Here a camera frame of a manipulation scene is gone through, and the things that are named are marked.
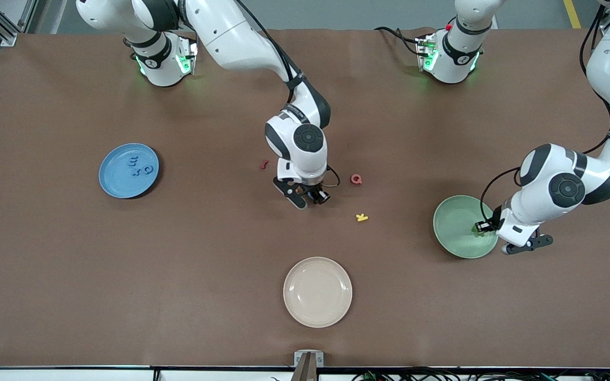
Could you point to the pink foam letter Q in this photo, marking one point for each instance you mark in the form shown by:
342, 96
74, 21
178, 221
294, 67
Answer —
356, 179

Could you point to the blue foam letter G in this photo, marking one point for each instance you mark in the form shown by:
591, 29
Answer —
147, 170

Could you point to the blue foam letter E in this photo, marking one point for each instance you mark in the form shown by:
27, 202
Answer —
134, 160

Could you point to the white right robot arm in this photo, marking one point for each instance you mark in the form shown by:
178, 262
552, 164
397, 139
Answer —
231, 32

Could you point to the green plate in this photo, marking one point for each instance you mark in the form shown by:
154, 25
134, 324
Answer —
456, 227

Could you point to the yellow foam letter K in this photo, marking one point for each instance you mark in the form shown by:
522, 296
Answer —
361, 217

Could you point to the beige plate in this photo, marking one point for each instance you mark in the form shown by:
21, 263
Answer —
317, 292

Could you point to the brown table cover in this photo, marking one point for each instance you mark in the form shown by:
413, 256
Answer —
178, 264

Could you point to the blue plate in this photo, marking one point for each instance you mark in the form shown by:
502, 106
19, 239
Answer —
119, 182

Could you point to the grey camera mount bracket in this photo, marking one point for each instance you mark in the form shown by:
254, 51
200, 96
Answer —
308, 360

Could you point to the aluminium frame profile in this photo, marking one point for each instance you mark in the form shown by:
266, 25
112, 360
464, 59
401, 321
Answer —
8, 38

